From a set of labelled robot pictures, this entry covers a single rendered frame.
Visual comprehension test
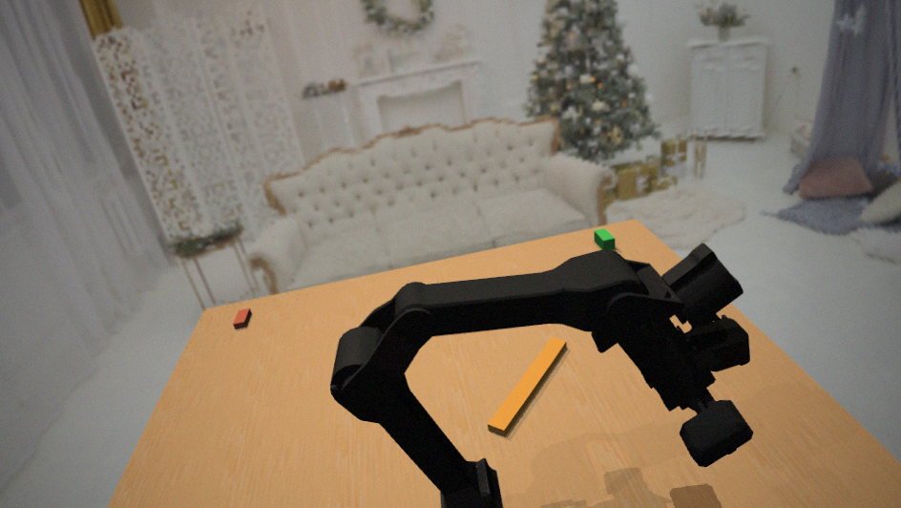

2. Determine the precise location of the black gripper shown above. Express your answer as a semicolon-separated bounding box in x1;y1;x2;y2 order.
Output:
636;335;753;467

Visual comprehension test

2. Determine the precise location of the small green block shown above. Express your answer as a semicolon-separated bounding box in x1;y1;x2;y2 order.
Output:
594;228;615;250

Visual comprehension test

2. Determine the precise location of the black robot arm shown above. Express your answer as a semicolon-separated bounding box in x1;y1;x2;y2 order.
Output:
330;243;750;508

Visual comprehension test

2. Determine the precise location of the small orange-red block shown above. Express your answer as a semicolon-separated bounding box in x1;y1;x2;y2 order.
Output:
233;308;252;329

